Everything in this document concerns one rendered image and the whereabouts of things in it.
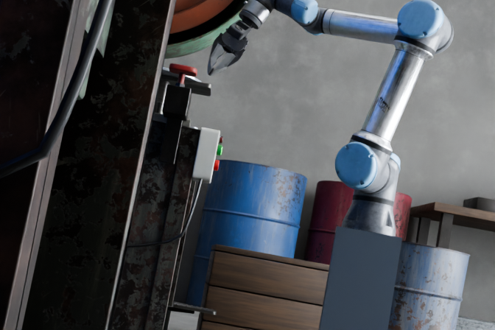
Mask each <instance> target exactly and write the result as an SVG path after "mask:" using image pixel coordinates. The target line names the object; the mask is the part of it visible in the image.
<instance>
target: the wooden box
mask: <svg viewBox="0 0 495 330"><path fill-rule="evenodd" d="M211 250H215V251H211V254H210V259H209V263H208V270H207V274H206V282H205V286H204V290H203V297H202V301H201V306H200V307H203V308H208V309H214V310H216V311H217V313H216V314H215V315H212V314H208V313H203V312H200V313H199V317H198V322H197V329H196V330H319V326H320V318H321V313H322V308H323V300H324V295H325V291H326V283H327V278H328V274H329V272H326V271H329V265H327V264H321V263H316V262H312V261H304V260H300V259H293V258H288V257H284V256H277V255H273V254H268V253H261V252H256V251H252V250H245V249H241V248H236V247H228V246H224V245H212V246H211ZM218 251H219V252H218ZM234 254H235V255H234ZM262 259H263V260H262ZM282 263H283V264H282ZM322 270H323V271H322Z"/></svg>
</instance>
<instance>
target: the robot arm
mask: <svg viewBox="0 0 495 330"><path fill-rule="evenodd" d="M244 4H245V6H244V7H243V8H242V11H241V12H240V14H239V17H240V18H241V19H242V21H241V20H238V21H236V22H234V23H233V24H232V25H230V26H229V28H227V29H226V31H225V32H224V33H223V34H222V33H220V35H219V36H218V37H217V38H216V39H215V40H214V42H213V45H212V48H211V54H210V58H209V61H208V75H210V76H212V75H215V74H219V73H220V72H221V71H223V70H225V69H227V67H229V66H231V65H233V64H234V63H236V62H237V61H239V60H240V58H241V57H242V54H243V53H244V52H245V48H246V46H247V45H248V38H246V37H247V36H248V34H249V33H250V31H251V30H252V28H254V29H258V28H259V27H260V26H261V25H262V24H263V23H264V22H265V20H266V19H267V17H268V16H269V15H270V13H271V12H272V11H273V9H276V10H277V11H279V12H281V13H283V14H285V15H288V16H289V17H290V18H291V19H293V20H294V21H295V22H297V23H298V24H299V25H301V26H302V27H303V28H304V29H305V30H306V31H307V32H308V33H310V34H313V35H322V34H327V35H336V36H341V37H346V38H355V39H360V40H364V41H373V42H378V43H386V44H391V45H394V46H395V48H396V50H395V52H394V55H393V57H392V59H391V61H390V64H389V66H388V68H387V71H386V73H385V75H384V78H383V80H382V83H381V85H380V86H379V90H378V91H377V93H376V96H375V98H374V100H373V103H372V105H371V108H370V110H369V112H368V115H367V116H366V119H365V121H364V124H363V126H362V128H361V130H360V131H359V132H356V133H353V135H352V137H351V140H350V141H349V143H348V144H347V145H345V146H344V147H342V148H341V149H340V151H339V152H338V154H337V157H336V159H335V170H336V173H337V176H338V177H339V179H340V180H341V181H342V182H343V183H344V184H345V185H346V186H348V187H350V188H352V189H354V194H353V200H352V204H351V206H350V208H349V210H348V212H347V214H346V216H345V218H344V219H343V222H342V227H344V228H351V229H356V230H361V231H368V232H373V233H377V234H384V235H389V236H395V235H396V227H395V222H394V216H393V205H394V200H395V195H396V187H397V182H398V177H399V172H400V159H399V157H398V156H397V155H396V154H394V153H392V151H393V150H392V148H391V146H390V141H391V139H392V137H393V134H394V133H395V130H396V128H397V125H398V123H399V121H400V118H401V116H402V114H403V112H404V109H405V107H406V105H407V102H408V100H409V98H410V95H411V93H412V91H413V89H414V87H415V84H416V82H417V79H418V77H419V74H420V73H421V70H422V68H423V66H424V63H425V62H426V61H428V60H430V59H432V58H433V57H434V55H436V54H439V53H441V52H443V51H444V50H446V49H447V48H448V47H449V46H450V44H451V42H452V40H453V37H454V28H453V26H452V23H451V21H450V20H449V19H448V18H447V17H446V15H445V14H444V13H443V11H442V9H441V8H440V7H439V6H438V5H437V4H436V3H434V2H433V1H431V0H412V1H409V2H408V3H406V4H405V5H404V6H403V7H402V8H401V10H400V11H399V14H398V17H397V18H387V17H382V16H377V15H367V14H362V13H352V12H346V11H342V10H332V9H326V8H321V7H318V6H317V2H316V1H315V0H248V2H247V1H245V2H244ZM224 51H225V52H227V53H226V54H225V56H224V58H223V61H222V62H220V63H219V64H218V66H217V67H216V68H213V66H214V64H215V63H216V62H217V58H218V57H220V56H222V54H223V52H224Z"/></svg>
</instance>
